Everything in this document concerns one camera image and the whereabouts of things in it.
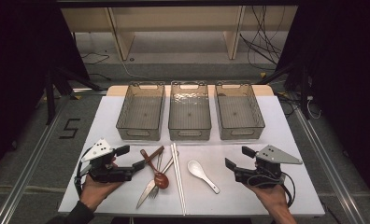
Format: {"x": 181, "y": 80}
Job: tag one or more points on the aluminium floor rail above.
{"x": 27, "y": 174}
{"x": 329, "y": 168}

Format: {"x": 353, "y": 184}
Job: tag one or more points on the black tripod stand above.
{"x": 50, "y": 99}

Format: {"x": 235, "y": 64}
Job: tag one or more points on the person's right hand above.
{"x": 275, "y": 199}

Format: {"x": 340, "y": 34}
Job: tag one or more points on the beige wooden furniture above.
{"x": 173, "y": 18}

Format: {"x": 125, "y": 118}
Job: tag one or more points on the person's left hand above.
{"x": 94, "y": 193}

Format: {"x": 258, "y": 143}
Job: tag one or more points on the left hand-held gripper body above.
{"x": 106, "y": 172}

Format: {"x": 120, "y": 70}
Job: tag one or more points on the black metal stand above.
{"x": 304, "y": 93}

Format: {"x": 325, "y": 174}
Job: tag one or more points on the white ceramic spoon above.
{"x": 194, "y": 168}

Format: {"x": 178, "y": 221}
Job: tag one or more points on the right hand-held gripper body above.
{"x": 265, "y": 168}

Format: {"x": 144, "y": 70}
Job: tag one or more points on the grey transparent plastic bin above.
{"x": 141, "y": 112}
{"x": 238, "y": 113}
{"x": 189, "y": 113}

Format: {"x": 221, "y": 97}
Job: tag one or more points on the black curtain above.
{"x": 345, "y": 77}
{"x": 18, "y": 62}

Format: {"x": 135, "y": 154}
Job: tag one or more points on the red-brown spoon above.
{"x": 161, "y": 181}

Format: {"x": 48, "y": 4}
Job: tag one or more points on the white table cover sheet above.
{"x": 251, "y": 199}

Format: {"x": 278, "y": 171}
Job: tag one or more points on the metal fork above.
{"x": 154, "y": 192}

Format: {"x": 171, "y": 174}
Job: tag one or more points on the white chopstick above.
{"x": 177, "y": 174}

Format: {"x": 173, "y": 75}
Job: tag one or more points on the metal table knife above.
{"x": 145, "y": 193}

